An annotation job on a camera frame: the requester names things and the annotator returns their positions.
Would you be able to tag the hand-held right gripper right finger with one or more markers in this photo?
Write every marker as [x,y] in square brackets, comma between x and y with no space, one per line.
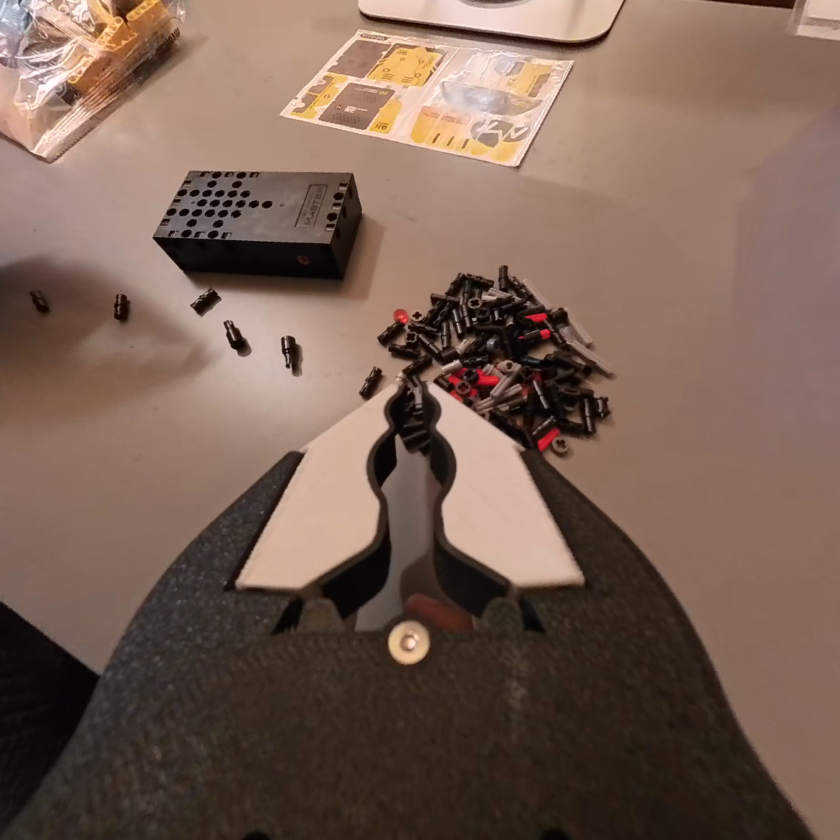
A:
[505,512]

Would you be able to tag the black perforated plastic block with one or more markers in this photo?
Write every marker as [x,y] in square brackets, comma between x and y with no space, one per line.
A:
[262,216]

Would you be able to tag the clear bag of yellow parts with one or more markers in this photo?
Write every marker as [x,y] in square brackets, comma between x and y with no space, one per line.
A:
[98,65]

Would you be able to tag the yellow and black sticker sheet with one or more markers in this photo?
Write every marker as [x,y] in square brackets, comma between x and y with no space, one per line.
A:
[407,72]

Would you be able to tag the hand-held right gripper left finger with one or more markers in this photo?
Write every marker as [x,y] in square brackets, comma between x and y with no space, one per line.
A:
[315,512]

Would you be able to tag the silver monitor stand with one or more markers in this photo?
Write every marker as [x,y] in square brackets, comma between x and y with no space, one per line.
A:
[420,16]

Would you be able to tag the pile of mixed plastic pins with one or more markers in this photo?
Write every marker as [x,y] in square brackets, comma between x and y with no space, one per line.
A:
[525,387]

